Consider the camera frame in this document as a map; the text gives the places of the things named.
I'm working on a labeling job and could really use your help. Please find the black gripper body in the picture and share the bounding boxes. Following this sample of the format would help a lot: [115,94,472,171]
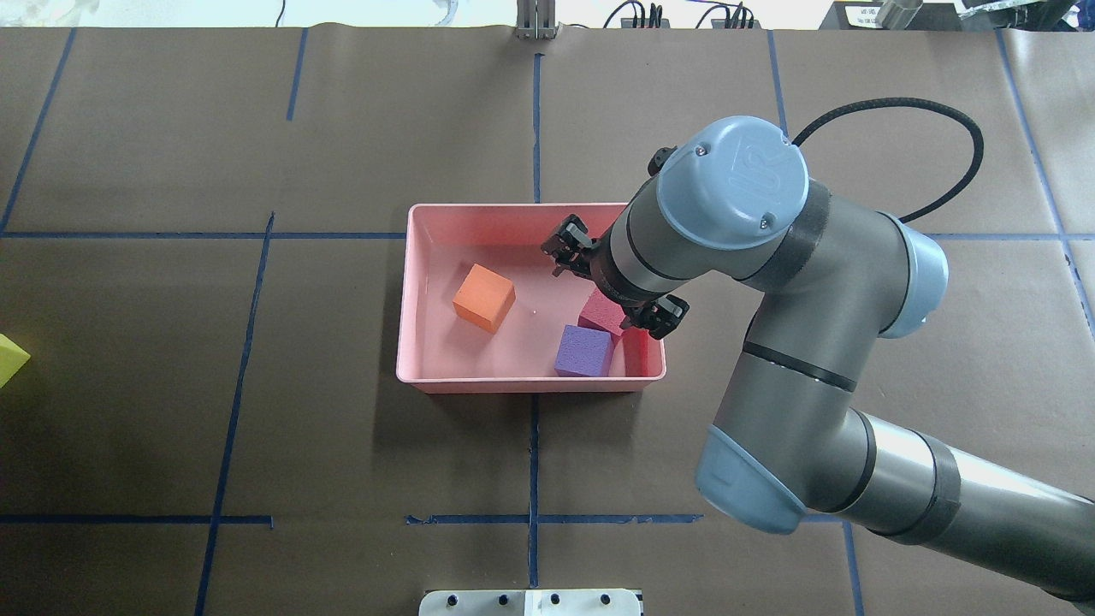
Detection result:
[588,240,652,329]

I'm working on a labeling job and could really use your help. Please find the red foam block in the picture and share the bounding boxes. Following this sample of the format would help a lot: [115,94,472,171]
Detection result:
[577,288,625,342]

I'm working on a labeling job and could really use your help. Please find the purple foam block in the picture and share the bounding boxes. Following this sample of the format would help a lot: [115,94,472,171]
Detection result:
[553,324,615,377]

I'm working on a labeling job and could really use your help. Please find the orange foam block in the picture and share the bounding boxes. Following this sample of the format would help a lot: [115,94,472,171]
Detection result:
[451,263,517,335]

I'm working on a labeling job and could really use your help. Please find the yellow foam block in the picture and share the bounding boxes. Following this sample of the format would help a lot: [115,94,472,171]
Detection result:
[0,333,31,388]

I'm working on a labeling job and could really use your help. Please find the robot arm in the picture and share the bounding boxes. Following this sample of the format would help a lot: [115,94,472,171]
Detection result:
[542,115,1094,613]

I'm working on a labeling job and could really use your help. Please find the pink plastic bin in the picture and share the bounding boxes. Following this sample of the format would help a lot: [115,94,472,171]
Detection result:
[396,204,667,394]

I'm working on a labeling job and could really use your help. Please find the aluminium frame post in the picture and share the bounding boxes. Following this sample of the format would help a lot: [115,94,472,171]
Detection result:
[515,0,560,40]

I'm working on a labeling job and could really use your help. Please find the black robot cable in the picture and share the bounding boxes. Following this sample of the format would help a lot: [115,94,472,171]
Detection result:
[789,98,986,225]

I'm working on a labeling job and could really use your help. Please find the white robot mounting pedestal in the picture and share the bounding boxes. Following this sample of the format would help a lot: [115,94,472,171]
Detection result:
[418,588,645,615]

